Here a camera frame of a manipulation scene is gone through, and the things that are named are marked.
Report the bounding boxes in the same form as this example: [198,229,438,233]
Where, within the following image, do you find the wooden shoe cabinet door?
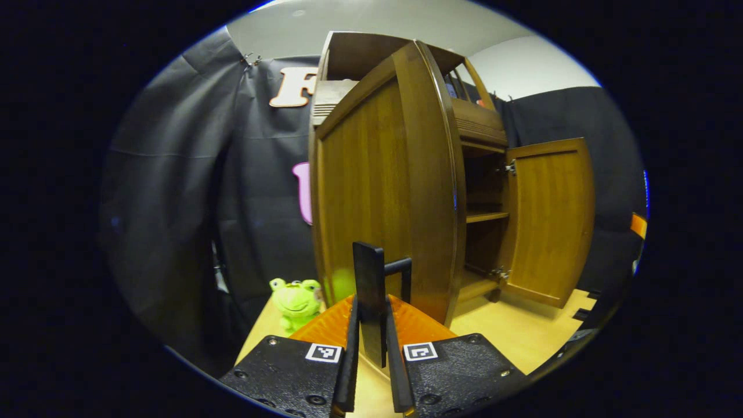
[313,41,468,329]
[499,138,596,308]

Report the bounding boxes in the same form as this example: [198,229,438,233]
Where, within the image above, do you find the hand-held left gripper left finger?
[219,295,360,418]

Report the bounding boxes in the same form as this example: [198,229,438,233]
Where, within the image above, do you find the wooden double-door shoe cabinet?
[308,31,596,329]

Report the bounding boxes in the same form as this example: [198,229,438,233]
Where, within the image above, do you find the green frog plush toy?
[270,278,324,334]

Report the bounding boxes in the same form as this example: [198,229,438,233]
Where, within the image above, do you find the black door handle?
[352,242,413,367]

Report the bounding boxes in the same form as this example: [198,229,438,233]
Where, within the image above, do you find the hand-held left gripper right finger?
[386,293,529,418]

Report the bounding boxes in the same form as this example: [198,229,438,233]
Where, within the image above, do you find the black backdrop cloth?
[99,26,648,378]

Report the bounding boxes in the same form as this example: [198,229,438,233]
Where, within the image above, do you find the wooden cabinet drawer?
[453,98,508,147]

